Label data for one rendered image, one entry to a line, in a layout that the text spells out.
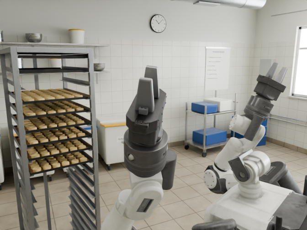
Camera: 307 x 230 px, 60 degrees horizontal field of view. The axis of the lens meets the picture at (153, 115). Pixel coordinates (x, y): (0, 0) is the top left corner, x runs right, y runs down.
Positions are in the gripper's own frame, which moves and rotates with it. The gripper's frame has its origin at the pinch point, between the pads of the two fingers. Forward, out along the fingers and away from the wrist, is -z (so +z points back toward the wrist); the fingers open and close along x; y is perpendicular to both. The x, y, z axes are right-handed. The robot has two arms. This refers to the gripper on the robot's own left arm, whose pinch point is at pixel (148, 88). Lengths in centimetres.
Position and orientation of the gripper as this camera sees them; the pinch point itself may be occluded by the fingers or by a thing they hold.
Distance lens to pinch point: 46.5
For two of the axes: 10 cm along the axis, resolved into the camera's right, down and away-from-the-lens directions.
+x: 2.0, -5.6, 8.1
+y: 9.8, 1.6, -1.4
